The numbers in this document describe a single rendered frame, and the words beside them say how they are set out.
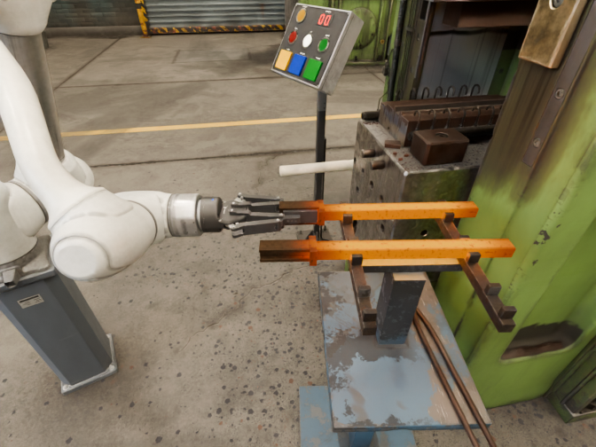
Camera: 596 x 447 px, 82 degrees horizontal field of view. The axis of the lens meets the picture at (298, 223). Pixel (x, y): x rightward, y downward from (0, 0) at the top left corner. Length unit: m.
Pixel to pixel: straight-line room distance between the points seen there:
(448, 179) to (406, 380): 0.52
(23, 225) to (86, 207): 0.67
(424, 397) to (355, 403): 0.14
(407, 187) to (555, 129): 0.33
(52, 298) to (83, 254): 0.82
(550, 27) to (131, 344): 1.74
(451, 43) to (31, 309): 1.59
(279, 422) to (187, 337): 0.56
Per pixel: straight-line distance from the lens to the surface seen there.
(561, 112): 0.85
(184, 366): 1.62
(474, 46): 1.38
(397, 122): 1.09
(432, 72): 1.33
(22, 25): 1.02
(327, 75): 1.40
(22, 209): 1.25
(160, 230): 0.70
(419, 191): 0.97
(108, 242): 0.56
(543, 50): 0.86
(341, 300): 0.89
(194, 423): 1.50
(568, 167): 0.84
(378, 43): 6.00
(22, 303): 1.38
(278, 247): 0.61
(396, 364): 0.81
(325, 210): 0.70
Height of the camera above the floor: 1.35
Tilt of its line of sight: 38 degrees down
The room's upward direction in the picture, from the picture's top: straight up
